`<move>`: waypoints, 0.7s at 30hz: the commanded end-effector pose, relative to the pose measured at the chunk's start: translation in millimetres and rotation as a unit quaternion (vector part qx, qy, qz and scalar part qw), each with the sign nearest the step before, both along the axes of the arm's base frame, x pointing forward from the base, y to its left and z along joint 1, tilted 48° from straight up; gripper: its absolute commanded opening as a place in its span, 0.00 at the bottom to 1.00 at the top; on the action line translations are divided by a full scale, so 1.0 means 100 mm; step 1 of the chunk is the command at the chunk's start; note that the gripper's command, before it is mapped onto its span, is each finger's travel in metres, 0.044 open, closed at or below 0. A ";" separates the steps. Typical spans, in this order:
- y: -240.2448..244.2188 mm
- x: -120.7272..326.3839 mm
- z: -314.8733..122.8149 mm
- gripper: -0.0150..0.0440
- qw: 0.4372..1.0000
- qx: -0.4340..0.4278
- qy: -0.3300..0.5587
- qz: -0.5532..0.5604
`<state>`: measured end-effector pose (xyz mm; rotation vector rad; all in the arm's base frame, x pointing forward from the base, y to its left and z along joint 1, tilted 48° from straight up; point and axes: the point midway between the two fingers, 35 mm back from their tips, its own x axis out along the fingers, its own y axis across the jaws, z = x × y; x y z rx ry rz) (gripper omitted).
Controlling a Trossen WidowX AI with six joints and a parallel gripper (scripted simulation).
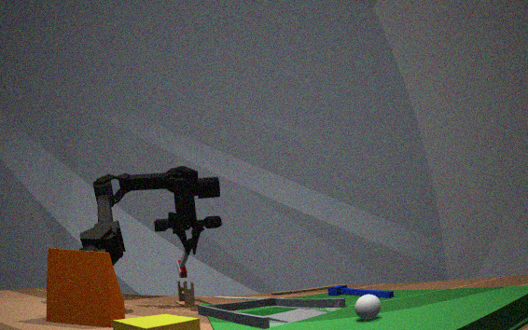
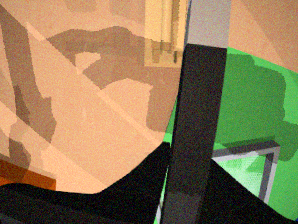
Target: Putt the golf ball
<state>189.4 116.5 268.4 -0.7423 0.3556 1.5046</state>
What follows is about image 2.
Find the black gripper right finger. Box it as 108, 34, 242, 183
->
198, 160, 298, 224

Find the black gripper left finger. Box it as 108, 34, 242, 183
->
0, 141, 170, 224

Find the red golf putter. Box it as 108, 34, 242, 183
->
158, 0, 231, 224

